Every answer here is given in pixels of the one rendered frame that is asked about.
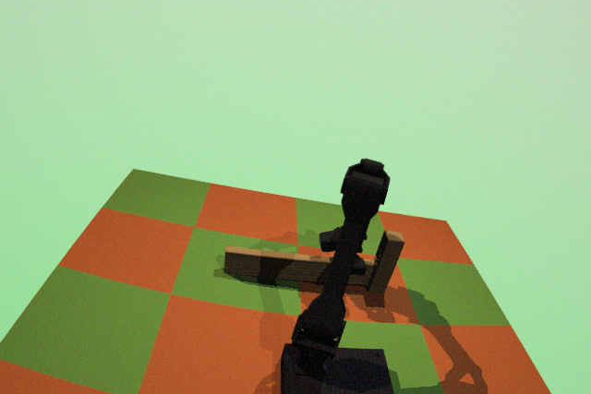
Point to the brown wooden post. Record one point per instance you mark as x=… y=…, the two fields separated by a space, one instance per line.
x=389 y=250

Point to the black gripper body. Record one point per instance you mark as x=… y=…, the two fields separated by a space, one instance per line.
x=359 y=266

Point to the brown wooden side rail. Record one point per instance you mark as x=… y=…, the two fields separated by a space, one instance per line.
x=279 y=265

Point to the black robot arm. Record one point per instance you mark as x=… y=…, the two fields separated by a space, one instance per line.
x=365 y=187

